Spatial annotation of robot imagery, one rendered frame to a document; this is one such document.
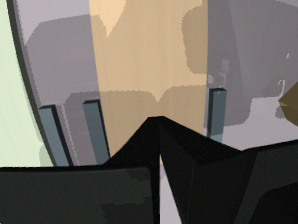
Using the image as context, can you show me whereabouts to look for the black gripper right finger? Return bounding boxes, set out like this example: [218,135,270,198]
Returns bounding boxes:
[156,116,298,224]

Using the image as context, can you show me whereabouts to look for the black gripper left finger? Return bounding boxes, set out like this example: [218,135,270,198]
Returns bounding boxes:
[0,116,161,224]

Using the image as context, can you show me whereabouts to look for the tan cube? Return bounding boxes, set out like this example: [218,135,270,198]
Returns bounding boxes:
[278,81,298,127]

